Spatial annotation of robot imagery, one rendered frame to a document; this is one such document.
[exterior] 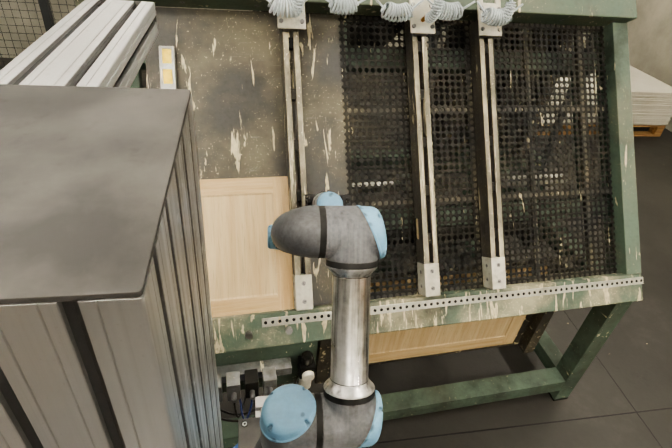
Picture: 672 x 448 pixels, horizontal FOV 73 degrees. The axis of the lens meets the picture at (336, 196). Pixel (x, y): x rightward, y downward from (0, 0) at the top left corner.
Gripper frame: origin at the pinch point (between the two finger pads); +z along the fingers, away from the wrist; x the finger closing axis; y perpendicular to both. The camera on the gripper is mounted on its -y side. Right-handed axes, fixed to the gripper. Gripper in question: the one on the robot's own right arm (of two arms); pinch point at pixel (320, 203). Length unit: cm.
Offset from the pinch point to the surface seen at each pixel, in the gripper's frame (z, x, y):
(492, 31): -5, -64, -70
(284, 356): 1, 55, 15
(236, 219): -0.3, 4.4, 30.5
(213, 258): -0.7, 17.7, 39.0
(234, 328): -4, 42, 33
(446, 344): 50, 74, -69
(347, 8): -18, -66, -9
